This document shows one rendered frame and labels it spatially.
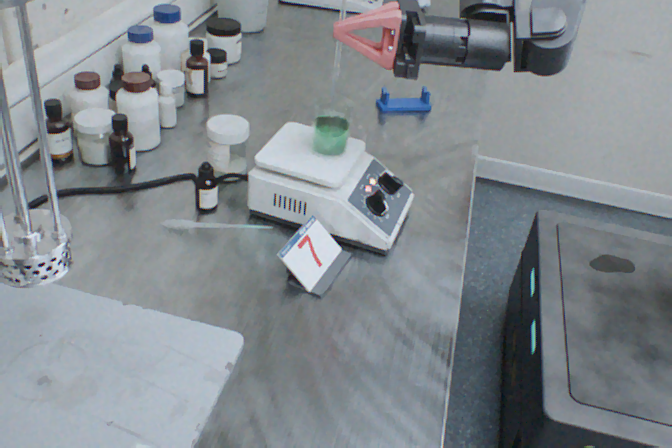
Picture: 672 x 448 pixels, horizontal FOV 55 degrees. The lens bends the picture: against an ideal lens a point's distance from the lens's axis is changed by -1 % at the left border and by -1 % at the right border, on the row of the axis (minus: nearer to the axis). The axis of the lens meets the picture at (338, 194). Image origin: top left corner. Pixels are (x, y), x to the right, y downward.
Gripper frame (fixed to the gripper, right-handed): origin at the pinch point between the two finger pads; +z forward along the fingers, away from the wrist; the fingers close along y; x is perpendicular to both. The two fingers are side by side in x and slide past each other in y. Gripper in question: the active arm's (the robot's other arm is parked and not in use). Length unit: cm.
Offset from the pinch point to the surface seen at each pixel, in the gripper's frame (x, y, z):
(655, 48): 41, -124, -109
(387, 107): 25.1, -31.4, -11.7
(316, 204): 20.6, 6.6, 0.9
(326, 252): 24.5, 11.2, -0.8
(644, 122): 67, -122, -114
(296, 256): 22.8, 14.4, 2.9
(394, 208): 22.2, 3.8, -9.6
